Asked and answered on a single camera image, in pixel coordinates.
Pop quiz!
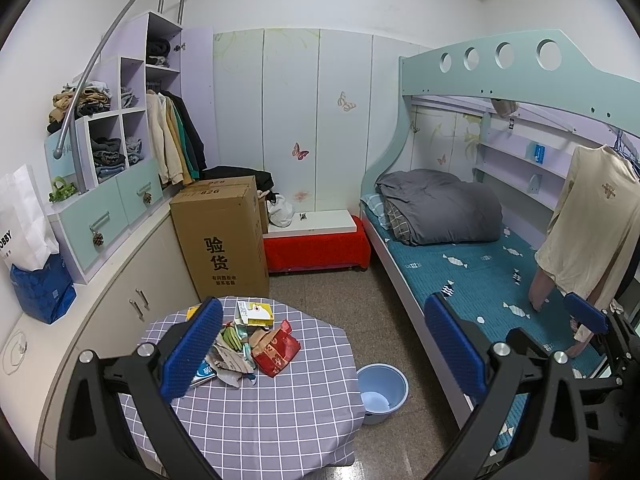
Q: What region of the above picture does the printed paper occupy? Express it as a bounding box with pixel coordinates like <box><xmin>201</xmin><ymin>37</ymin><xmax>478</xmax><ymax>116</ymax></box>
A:
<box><xmin>206</xmin><ymin>344</ymin><xmax>257</xmax><ymax>389</ymax></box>

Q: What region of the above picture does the green banana toy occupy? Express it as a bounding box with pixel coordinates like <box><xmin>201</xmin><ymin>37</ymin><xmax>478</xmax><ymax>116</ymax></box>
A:
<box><xmin>221</xmin><ymin>325</ymin><xmax>243</xmax><ymax>352</ymax></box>

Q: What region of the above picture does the brown paper scrap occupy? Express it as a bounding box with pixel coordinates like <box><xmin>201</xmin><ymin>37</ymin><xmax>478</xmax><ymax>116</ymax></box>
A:
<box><xmin>248</xmin><ymin>327</ymin><xmax>271</xmax><ymax>348</ymax></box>

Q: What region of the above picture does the red snack wrapper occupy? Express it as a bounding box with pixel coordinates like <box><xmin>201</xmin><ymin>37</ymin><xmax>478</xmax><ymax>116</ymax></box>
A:
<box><xmin>250</xmin><ymin>320</ymin><xmax>300</xmax><ymax>378</ymax></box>

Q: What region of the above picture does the yellow white carton box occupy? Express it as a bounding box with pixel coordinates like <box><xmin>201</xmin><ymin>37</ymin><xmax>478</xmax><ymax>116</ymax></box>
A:
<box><xmin>234</xmin><ymin>299</ymin><xmax>274</xmax><ymax>328</ymax></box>

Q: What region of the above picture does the beige hanging garment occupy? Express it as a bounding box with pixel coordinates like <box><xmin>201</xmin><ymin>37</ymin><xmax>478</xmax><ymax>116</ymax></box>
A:
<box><xmin>528</xmin><ymin>145</ymin><xmax>639</xmax><ymax>311</ymax></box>

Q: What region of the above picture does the teal patterned mattress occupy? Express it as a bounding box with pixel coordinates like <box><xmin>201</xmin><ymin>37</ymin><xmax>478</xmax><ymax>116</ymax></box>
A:
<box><xmin>360</xmin><ymin>194</ymin><xmax>575</xmax><ymax>426</ymax></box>

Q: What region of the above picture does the light blue plastic bucket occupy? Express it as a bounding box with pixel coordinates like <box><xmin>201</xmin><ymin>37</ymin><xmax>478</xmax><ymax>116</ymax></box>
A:
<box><xmin>357</xmin><ymin>363</ymin><xmax>409</xmax><ymax>425</ymax></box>

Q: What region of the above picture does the blue parcel bag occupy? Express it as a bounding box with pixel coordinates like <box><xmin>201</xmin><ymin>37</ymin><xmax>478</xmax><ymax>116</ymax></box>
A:
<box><xmin>10</xmin><ymin>254</ymin><xmax>76</xmax><ymax>324</ymax></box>

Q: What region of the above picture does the beige low cabinet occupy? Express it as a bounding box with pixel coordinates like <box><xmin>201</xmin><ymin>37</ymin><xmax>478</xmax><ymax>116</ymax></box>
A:
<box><xmin>36</xmin><ymin>204</ymin><xmax>198</xmax><ymax>478</ymax></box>

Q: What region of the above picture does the grey folded duvet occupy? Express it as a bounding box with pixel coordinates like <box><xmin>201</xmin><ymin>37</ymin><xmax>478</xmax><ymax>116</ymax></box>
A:
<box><xmin>375</xmin><ymin>169</ymin><xmax>502</xmax><ymax>246</ymax></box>

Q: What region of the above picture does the white paper shopping bag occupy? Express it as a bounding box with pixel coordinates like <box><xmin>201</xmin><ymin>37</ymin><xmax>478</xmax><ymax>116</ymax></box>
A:
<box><xmin>0</xmin><ymin>165</ymin><xmax>60</xmax><ymax>272</ymax></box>

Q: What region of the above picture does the grey checked tablecloth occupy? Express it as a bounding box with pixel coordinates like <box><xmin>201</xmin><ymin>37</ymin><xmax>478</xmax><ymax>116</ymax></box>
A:
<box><xmin>118</xmin><ymin>294</ymin><xmax>367</xmax><ymax>480</ymax></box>

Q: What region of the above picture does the red fabric bench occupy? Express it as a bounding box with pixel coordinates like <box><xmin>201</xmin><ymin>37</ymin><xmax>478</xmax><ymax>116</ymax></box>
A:
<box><xmin>264</xmin><ymin>216</ymin><xmax>371</xmax><ymax>274</ymax></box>

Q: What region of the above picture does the tall brown cardboard box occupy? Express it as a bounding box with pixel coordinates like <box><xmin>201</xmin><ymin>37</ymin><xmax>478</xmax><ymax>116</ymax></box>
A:
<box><xmin>170</xmin><ymin>187</ymin><xmax>269</xmax><ymax>299</ymax></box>

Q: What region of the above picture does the lilac teal stair cabinet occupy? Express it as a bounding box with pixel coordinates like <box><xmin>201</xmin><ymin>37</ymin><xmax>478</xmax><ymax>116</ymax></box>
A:
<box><xmin>44</xmin><ymin>11</ymin><xmax>217</xmax><ymax>284</ymax></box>

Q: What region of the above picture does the white plastic bag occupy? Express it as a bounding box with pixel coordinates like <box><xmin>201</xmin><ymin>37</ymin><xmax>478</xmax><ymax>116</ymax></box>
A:
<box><xmin>266</xmin><ymin>194</ymin><xmax>295</xmax><ymax>229</ymax></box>

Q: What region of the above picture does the hanging clothes row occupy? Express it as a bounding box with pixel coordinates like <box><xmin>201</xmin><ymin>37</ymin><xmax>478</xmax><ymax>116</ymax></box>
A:
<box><xmin>146</xmin><ymin>89</ymin><xmax>201</xmax><ymax>186</ymax></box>

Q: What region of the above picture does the white board on bench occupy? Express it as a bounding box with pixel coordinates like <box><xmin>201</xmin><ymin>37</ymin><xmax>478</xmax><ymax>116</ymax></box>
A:
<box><xmin>264</xmin><ymin>210</ymin><xmax>357</xmax><ymax>238</ymax></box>

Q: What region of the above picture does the black cloth on boxes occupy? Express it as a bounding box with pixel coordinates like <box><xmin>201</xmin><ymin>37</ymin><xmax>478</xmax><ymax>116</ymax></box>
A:
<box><xmin>200</xmin><ymin>165</ymin><xmax>274</xmax><ymax>192</ymax></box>

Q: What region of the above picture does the metal stair handrail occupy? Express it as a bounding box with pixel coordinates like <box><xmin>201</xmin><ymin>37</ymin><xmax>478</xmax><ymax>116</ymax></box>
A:
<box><xmin>53</xmin><ymin>0</ymin><xmax>191</xmax><ymax>161</ymax></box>

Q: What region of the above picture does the teal bunk bed frame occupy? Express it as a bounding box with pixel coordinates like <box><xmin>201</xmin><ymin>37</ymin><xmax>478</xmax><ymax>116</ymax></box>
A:
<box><xmin>359</xmin><ymin>28</ymin><xmax>640</xmax><ymax>430</ymax></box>

